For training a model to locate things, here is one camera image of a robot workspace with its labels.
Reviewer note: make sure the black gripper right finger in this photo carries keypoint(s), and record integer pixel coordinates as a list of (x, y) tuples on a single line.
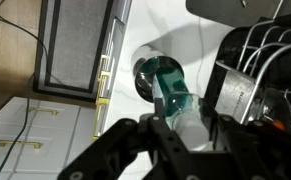
[(265, 156)]

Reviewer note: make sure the bottle with blue liquid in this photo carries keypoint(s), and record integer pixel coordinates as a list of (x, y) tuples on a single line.
[(175, 86)]

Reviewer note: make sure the silver metal utensil holder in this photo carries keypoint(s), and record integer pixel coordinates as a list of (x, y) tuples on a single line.
[(233, 90)]

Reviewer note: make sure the clear glass jar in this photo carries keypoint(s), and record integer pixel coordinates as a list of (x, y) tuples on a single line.
[(278, 106)]

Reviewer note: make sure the black dish rack tray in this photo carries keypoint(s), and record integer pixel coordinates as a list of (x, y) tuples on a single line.
[(225, 46)]

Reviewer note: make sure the silver metal cup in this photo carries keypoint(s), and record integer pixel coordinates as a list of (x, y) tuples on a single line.
[(143, 81)]

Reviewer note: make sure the small orange object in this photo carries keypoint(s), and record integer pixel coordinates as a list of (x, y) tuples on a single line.
[(278, 125)]

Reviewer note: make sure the grey rug with black border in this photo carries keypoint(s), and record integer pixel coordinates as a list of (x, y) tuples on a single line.
[(75, 43)]

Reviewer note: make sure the white counter drawer front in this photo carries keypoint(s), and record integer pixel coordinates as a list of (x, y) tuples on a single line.
[(118, 30)]

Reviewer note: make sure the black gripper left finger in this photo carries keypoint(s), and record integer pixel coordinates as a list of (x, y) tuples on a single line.
[(131, 153)]

